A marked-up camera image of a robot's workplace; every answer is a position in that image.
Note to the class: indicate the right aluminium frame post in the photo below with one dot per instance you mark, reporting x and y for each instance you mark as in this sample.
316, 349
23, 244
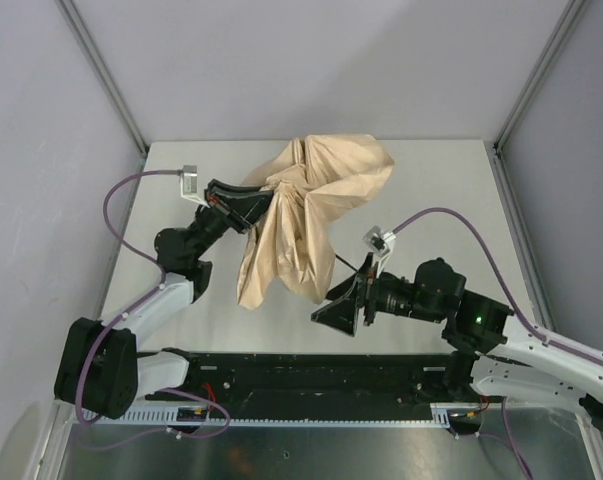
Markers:
563, 30

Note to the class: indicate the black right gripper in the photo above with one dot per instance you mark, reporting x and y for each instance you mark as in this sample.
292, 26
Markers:
364, 295

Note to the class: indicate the grey slotted cable duct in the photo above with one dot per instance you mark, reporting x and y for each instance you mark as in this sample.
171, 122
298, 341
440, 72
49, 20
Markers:
190, 416

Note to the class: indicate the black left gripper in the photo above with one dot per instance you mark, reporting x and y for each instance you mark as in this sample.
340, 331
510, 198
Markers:
226, 213

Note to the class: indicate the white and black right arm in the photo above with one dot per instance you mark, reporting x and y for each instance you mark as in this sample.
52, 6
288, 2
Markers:
495, 352

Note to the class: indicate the aluminium frame post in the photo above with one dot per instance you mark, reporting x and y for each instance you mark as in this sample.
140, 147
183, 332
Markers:
85, 40
563, 30

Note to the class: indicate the beige and black folding umbrella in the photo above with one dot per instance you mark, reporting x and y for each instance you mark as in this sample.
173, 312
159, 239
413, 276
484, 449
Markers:
314, 182

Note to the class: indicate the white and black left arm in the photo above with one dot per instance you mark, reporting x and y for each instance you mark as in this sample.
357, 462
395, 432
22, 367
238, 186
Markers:
101, 369

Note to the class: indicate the left aluminium frame post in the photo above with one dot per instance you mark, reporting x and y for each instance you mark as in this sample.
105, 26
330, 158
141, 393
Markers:
85, 40

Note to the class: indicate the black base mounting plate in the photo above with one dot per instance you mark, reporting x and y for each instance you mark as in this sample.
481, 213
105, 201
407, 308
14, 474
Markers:
349, 388

